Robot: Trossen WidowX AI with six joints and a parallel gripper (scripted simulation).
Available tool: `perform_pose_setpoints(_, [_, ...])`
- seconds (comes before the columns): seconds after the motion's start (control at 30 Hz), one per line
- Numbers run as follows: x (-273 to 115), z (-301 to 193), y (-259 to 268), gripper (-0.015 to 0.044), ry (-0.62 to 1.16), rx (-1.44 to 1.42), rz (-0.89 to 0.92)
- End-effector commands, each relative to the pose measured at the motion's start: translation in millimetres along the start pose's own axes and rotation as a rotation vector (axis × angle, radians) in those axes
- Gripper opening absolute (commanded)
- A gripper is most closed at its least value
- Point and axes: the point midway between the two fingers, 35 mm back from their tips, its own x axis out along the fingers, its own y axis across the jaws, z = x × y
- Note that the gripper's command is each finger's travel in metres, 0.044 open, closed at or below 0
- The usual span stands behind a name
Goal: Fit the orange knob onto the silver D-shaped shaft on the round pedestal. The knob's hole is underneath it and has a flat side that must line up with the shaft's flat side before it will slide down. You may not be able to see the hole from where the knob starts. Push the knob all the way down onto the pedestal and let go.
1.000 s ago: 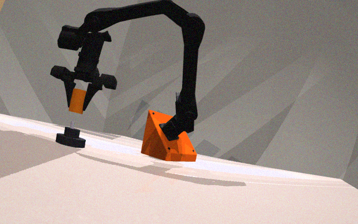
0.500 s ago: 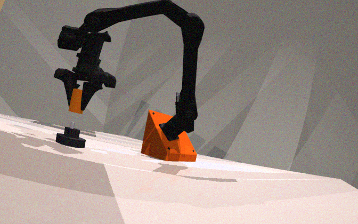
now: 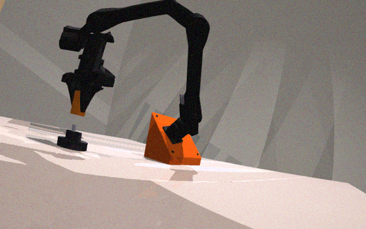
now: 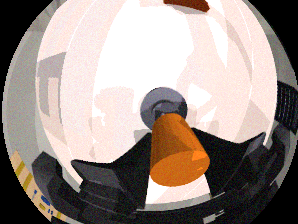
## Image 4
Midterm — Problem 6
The black round pedestal with silver shaft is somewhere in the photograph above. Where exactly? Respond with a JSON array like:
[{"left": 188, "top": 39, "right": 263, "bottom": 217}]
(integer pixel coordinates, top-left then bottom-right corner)
[{"left": 141, "top": 87, "right": 188, "bottom": 131}]

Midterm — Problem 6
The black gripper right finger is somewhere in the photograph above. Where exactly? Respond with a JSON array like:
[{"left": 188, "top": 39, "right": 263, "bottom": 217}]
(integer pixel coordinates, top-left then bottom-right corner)
[{"left": 190, "top": 127, "right": 266, "bottom": 197}]

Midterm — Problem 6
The orange cylinder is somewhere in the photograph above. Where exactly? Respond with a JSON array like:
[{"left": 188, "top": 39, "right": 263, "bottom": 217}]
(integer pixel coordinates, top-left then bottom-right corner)
[{"left": 150, "top": 113, "right": 210, "bottom": 186}]

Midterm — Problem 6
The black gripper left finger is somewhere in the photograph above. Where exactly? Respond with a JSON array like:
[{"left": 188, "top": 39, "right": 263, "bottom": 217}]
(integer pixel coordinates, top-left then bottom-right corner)
[{"left": 71, "top": 132, "right": 153, "bottom": 209}]

